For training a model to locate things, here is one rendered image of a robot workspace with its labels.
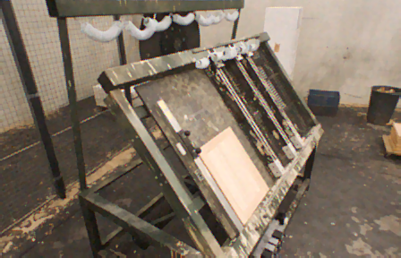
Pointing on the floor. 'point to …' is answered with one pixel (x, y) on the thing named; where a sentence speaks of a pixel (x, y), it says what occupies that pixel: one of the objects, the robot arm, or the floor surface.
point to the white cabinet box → (284, 34)
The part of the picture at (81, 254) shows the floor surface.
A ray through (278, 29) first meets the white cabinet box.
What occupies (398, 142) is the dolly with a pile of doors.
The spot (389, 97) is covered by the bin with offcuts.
